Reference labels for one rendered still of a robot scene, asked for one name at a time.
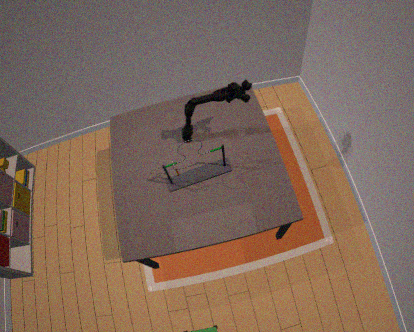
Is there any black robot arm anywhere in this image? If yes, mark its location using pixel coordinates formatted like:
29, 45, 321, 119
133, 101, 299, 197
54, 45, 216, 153
182, 82, 250, 143

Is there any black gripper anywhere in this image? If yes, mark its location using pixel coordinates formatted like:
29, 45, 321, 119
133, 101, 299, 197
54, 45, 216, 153
237, 80, 252, 100

